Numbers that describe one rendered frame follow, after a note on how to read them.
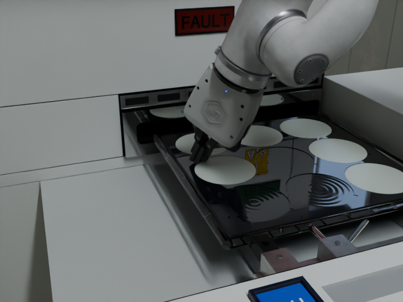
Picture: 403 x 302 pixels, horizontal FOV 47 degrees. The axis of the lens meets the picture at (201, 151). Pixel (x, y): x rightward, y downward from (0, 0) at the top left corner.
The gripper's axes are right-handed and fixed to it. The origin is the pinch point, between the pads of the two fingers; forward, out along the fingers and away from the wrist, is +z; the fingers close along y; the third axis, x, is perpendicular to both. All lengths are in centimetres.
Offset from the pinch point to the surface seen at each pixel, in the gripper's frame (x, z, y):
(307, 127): 23.8, -2.3, 9.9
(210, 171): -2.1, 0.7, 3.6
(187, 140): 6.2, 4.9, -5.4
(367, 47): 274, 52, -15
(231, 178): -2.4, -1.0, 7.2
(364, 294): -24.1, -16.9, 28.0
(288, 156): 10.1, -2.9, 11.3
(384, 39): 264, 39, -8
